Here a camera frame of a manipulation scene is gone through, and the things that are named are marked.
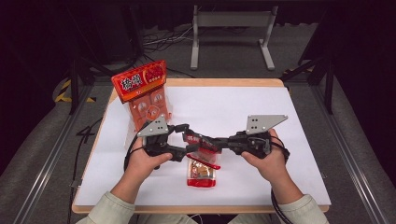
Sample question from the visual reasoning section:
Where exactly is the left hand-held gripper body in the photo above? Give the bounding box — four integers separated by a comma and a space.
136, 115, 188, 163

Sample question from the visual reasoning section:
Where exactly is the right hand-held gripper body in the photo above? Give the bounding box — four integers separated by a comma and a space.
227, 114, 290, 160

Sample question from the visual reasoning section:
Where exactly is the small red black packet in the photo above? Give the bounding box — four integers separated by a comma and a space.
181, 130, 224, 171

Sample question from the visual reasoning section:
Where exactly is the clear plastic storage box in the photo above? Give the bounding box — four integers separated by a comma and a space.
124, 92, 174, 161

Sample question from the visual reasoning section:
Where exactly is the large orange snack packet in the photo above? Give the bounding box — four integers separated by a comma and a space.
110, 59, 173, 133

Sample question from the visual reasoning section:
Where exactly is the person's left hand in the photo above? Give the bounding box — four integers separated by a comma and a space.
123, 137, 174, 185

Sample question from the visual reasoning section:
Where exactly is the person's right hand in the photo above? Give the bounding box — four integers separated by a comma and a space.
241, 128, 290, 185

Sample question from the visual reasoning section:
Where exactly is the small red-white snack packet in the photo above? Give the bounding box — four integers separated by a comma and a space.
186, 158, 218, 189

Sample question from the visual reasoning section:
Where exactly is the white table mat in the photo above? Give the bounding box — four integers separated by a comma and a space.
75, 86, 332, 207

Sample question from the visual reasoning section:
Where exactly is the black tripod stand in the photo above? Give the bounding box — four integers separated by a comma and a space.
279, 8, 338, 115
65, 6, 123, 116

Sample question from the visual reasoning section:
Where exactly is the yellow black hazard tape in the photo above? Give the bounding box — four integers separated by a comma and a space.
54, 78, 96, 104

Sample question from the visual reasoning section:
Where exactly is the white metal stand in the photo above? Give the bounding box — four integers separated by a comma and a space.
190, 4, 279, 71

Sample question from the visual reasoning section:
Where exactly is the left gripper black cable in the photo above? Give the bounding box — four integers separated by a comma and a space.
123, 122, 150, 173

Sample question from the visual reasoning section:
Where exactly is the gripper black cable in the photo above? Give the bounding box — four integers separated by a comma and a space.
269, 135, 293, 224
123, 122, 150, 173

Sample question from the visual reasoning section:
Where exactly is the black floor cable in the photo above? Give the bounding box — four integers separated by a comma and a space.
133, 52, 197, 79

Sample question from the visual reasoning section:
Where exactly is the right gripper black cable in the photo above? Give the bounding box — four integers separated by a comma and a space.
269, 135, 293, 224

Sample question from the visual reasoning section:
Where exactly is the white floor cable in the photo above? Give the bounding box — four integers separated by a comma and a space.
143, 26, 196, 47

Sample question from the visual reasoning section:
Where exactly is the aluminium rail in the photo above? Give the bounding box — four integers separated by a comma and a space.
13, 83, 94, 224
311, 83, 388, 224

